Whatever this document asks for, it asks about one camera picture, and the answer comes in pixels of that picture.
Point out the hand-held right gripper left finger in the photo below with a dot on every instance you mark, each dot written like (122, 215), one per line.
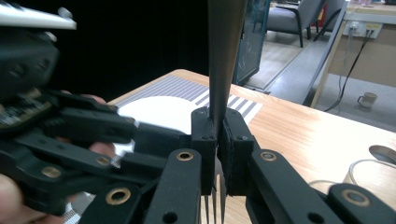
(204, 130)

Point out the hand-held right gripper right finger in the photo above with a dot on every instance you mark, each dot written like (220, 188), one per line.
(236, 140)

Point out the white round plate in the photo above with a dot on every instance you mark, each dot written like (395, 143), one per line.
(162, 112)

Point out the dark metal fork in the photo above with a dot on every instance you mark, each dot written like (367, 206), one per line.
(224, 46)

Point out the grey white striped placemat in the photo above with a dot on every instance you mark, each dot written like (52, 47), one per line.
(174, 87)

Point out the black curtain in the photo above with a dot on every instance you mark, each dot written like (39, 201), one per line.
(124, 46)

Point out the dark glass-fronted cabinet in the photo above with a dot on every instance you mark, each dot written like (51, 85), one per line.
(252, 37)

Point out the grey armchair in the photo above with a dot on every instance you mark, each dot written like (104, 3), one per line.
(286, 18)

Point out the beige mug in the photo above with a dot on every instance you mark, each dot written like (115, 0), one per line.
(369, 100)

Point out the black round table grommet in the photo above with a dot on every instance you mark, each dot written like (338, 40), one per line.
(384, 154)

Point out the light wooden desk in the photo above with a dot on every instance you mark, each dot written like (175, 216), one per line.
(373, 62)

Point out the white power strip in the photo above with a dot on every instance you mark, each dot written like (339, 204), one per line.
(358, 29)

